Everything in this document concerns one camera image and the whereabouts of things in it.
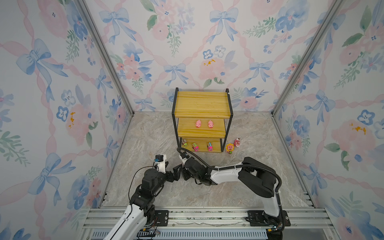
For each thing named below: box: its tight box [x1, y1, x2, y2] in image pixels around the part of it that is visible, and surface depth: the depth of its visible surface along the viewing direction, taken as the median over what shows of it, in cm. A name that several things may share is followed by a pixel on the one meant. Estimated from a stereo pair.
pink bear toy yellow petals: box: [225, 143, 235, 154], surface depth 97 cm
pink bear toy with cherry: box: [234, 137, 241, 148], surface depth 100 cm
